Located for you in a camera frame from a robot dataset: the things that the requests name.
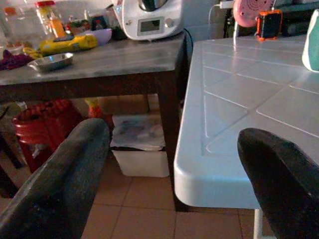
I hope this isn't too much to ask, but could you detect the pink round gadget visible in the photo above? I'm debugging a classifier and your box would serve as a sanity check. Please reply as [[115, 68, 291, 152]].
[[233, 0, 274, 28]]

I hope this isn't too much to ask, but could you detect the red and yellow bag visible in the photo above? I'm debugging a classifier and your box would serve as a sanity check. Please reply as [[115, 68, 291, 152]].
[[84, 97, 114, 125]]

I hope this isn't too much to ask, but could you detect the yellow kitchen wipes pack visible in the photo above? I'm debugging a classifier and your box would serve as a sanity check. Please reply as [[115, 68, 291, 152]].
[[39, 34, 98, 57]]

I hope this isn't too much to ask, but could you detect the cardboard box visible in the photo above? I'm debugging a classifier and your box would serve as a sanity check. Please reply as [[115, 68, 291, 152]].
[[98, 95, 160, 117]]

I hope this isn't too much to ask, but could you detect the teal and white jug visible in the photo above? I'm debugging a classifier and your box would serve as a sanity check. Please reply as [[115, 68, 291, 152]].
[[302, 9, 319, 73]]

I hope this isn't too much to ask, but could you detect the red-lidded yellow jar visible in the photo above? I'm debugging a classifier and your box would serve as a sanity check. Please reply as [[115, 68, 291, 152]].
[[34, 0, 58, 30]]

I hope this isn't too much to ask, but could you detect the orange and black device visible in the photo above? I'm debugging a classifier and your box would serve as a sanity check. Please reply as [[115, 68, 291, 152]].
[[256, 9, 284, 41]]

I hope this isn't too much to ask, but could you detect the white kitchen food processor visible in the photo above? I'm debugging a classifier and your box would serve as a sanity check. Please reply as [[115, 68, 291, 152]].
[[113, 0, 185, 41]]

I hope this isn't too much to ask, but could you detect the purple cloth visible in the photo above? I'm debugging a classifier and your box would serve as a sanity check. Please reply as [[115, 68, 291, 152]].
[[0, 49, 34, 71]]

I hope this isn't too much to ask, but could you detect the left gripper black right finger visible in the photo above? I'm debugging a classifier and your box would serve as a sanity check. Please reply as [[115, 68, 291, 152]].
[[237, 127, 319, 239]]

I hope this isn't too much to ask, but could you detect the lilac plastic bowl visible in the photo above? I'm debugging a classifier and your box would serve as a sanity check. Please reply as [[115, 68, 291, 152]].
[[74, 28, 113, 47]]

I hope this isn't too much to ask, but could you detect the dark wooden table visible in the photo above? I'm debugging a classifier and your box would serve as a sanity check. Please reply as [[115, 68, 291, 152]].
[[0, 31, 190, 213]]

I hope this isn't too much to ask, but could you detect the white cable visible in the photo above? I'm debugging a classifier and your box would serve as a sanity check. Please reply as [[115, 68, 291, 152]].
[[233, 21, 240, 47]]

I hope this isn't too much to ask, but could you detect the red plastic stool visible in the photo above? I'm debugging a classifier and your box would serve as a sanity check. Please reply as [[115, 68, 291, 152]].
[[12, 99, 84, 174]]

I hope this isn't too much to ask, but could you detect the orange sauce bottle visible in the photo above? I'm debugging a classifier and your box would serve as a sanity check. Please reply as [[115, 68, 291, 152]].
[[48, 16, 66, 38]]

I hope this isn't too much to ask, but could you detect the black power cable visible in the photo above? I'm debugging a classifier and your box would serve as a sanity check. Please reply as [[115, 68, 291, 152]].
[[183, 27, 194, 65]]

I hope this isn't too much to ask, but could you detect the white plastic table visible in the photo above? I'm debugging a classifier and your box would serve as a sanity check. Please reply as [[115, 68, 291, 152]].
[[173, 34, 319, 239]]

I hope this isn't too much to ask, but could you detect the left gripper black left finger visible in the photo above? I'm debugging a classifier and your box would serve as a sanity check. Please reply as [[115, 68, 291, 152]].
[[0, 118, 111, 239]]

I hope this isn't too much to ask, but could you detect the printed snack bag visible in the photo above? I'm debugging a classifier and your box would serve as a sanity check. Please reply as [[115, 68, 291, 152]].
[[66, 19, 92, 34]]

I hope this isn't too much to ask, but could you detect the white plastic storage bin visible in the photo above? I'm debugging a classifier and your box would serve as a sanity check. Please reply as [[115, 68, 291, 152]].
[[111, 146, 170, 178]]

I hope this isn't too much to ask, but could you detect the round steel plate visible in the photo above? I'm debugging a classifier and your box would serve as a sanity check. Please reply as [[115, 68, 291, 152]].
[[26, 52, 75, 72]]

